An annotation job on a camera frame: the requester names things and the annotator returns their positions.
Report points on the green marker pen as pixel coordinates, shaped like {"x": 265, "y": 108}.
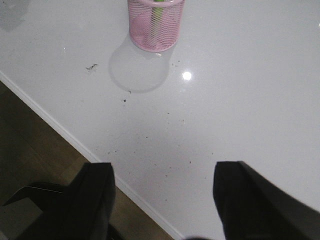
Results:
{"x": 156, "y": 18}

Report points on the black chair base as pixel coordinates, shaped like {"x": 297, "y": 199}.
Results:
{"x": 42, "y": 194}

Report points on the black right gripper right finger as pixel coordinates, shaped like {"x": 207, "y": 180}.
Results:
{"x": 252, "y": 208}

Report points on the pink mesh pen holder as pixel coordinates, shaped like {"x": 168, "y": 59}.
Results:
{"x": 139, "y": 16}

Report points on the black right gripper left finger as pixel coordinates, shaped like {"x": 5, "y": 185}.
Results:
{"x": 83, "y": 210}

